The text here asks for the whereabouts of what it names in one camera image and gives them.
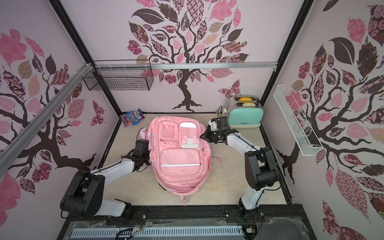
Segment pink backpack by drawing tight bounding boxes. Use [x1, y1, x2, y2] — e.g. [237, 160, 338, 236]
[139, 116, 211, 204]

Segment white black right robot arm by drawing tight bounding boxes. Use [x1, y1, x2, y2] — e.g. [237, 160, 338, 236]
[200, 117, 281, 220]

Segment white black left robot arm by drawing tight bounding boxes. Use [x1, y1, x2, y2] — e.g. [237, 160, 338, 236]
[60, 140, 150, 218]

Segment mint green toaster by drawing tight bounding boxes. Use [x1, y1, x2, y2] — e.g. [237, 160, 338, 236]
[227, 95, 264, 129]

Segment blue M&M's candy bag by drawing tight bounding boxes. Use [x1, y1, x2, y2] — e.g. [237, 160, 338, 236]
[125, 111, 140, 126]

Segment pink red candy bag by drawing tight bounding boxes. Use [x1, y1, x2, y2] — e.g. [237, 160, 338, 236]
[120, 114, 128, 127]

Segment white toaster power cord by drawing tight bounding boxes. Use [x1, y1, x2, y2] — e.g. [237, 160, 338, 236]
[216, 106, 230, 121]

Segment aluminium rail back wall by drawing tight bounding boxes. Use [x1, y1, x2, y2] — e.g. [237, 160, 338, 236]
[96, 62, 278, 70]

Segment aluminium rail wall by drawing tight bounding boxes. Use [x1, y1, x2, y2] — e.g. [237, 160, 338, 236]
[96, 62, 278, 70]
[1, 63, 92, 174]

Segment black wire basket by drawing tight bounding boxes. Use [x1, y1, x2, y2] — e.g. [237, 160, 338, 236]
[83, 59, 154, 91]

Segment white wire shelf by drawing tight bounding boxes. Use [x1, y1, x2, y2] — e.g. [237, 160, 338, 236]
[273, 85, 324, 157]

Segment white slotted cable duct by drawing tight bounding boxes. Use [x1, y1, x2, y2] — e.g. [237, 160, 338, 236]
[69, 226, 243, 240]

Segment aluminium rail left wall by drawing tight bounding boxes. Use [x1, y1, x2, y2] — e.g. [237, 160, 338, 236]
[1, 63, 92, 174]

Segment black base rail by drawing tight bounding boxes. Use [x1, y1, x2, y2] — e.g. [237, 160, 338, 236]
[113, 205, 309, 225]

